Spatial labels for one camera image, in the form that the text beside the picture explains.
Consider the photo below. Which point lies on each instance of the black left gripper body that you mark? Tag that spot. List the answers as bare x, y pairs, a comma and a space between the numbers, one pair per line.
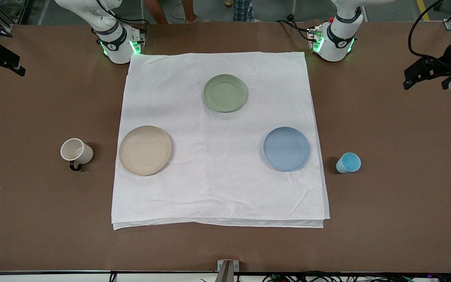
443, 64

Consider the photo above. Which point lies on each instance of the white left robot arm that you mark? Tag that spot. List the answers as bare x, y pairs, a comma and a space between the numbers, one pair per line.
335, 41

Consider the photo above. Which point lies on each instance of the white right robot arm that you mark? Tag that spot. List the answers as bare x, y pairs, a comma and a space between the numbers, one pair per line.
112, 37

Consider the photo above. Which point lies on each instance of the blue cup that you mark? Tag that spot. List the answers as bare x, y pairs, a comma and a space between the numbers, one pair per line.
349, 163

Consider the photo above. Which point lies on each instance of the blue plate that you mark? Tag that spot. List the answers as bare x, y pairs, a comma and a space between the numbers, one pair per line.
286, 149

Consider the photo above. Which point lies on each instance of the beige gray plate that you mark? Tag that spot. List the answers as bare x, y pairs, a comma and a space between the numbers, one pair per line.
145, 150

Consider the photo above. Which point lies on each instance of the green plate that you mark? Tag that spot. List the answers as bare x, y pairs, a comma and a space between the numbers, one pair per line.
224, 93

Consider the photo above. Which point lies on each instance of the bare person legs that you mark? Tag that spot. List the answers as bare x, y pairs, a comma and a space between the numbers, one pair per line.
157, 9

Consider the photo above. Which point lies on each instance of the person in plaid shorts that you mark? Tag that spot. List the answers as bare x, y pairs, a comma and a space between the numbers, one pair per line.
243, 8

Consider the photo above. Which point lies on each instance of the white cloth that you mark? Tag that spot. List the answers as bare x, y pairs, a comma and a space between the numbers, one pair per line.
217, 180

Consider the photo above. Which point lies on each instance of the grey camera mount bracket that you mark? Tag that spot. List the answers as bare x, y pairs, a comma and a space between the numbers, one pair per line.
228, 271

